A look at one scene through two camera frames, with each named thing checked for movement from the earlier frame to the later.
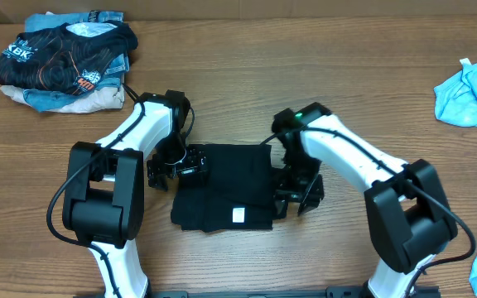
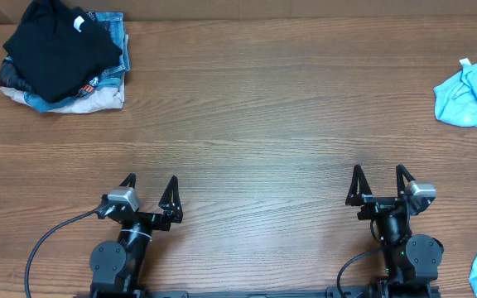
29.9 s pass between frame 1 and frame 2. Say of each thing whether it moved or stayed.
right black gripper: moved
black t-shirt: moved
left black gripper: moved
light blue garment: stayed
